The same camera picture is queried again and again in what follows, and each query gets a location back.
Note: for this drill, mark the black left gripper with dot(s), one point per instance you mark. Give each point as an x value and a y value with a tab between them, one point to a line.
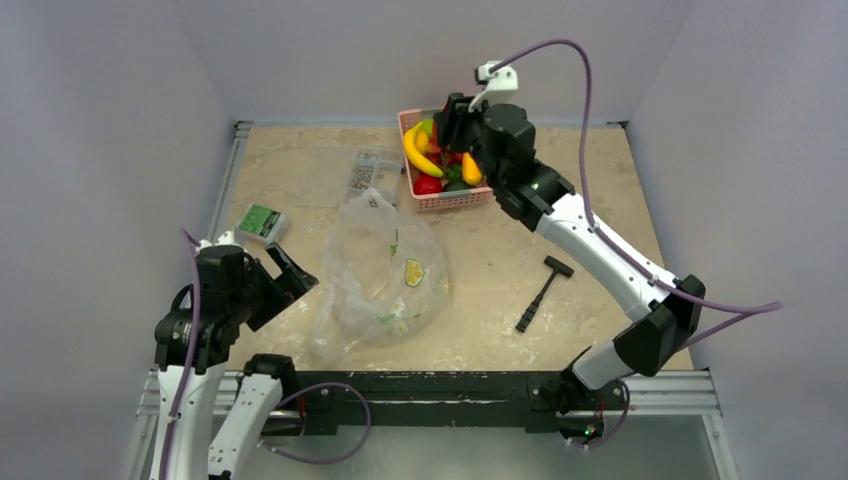
285	288

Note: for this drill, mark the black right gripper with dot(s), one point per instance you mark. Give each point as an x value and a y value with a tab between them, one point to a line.
457	121

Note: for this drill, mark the small yellow fake banana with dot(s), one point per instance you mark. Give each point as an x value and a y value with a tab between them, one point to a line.
416	157

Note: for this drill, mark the orange fake fruit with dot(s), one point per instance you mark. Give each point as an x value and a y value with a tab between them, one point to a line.
471	173

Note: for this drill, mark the red fake apple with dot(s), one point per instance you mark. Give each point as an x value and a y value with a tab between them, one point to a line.
427	185

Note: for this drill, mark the clear plastic bag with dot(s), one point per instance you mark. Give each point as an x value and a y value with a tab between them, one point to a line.
384	276

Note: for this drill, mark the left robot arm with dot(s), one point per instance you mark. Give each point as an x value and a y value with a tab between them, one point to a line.
229	289

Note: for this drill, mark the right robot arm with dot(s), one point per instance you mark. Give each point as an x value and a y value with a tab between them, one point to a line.
664	310

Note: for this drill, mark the green fake lime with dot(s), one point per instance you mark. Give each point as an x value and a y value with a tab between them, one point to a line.
427	126

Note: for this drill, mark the green label small box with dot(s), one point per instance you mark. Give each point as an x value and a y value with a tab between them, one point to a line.
262	224

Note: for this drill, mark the pink plastic basket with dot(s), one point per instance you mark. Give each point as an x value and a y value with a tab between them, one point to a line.
476	195

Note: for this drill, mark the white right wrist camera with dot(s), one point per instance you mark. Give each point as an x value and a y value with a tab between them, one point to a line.
498	84

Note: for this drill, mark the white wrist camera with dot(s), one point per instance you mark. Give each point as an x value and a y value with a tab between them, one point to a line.
498	84
227	238

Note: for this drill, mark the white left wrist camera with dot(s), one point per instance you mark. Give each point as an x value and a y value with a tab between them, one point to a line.
227	238

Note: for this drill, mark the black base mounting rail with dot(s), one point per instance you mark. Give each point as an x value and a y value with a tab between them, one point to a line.
535	401

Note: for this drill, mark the black T-handle tool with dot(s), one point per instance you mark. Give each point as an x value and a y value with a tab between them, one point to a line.
558	268

